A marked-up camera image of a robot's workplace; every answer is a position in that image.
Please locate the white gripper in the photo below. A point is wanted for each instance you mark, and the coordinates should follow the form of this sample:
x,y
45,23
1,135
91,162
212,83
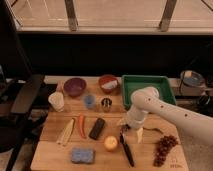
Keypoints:
x,y
134,118

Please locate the black dish brush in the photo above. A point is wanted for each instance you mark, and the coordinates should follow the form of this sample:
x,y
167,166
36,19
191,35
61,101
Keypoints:
x,y
126,127

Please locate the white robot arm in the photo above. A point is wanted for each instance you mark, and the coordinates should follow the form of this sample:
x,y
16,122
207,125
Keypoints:
x,y
146,100

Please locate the yellow lemon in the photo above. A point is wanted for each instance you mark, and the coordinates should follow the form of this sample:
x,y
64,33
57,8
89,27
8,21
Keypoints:
x,y
110,143

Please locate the black rectangular block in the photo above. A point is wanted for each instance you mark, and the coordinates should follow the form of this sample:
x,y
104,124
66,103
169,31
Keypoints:
x,y
97,129

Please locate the red grapes bunch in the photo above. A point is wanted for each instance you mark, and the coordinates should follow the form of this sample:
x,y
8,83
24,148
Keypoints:
x,y
163,147

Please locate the white item in bowl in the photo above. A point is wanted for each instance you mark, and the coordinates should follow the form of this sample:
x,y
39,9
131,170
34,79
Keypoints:
x,y
109,85

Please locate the blue plastic cup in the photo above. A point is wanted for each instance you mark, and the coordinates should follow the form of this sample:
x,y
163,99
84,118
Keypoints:
x,y
89,101

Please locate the orange carrot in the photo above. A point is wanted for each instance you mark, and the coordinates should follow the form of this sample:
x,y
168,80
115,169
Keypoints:
x,y
81,119

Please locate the red bowl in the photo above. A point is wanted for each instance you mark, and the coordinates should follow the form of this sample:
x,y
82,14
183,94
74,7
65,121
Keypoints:
x,y
107,78

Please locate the blue sponge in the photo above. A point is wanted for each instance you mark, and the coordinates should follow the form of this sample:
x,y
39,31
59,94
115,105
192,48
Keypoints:
x,y
82,155

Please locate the purple bowl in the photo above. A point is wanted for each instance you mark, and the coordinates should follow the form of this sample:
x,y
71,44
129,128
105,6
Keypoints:
x,y
74,87

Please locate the round blue lidded container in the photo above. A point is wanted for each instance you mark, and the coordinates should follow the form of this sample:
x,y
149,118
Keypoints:
x,y
192,78

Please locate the white plastic cup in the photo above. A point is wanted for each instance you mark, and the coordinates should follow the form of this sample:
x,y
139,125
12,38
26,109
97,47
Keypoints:
x,y
56,100

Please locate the black chair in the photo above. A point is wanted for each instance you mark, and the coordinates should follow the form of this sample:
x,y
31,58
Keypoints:
x,y
19,87

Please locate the black handled peeler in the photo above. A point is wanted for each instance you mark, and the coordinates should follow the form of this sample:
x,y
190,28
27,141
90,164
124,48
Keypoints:
x,y
127,150

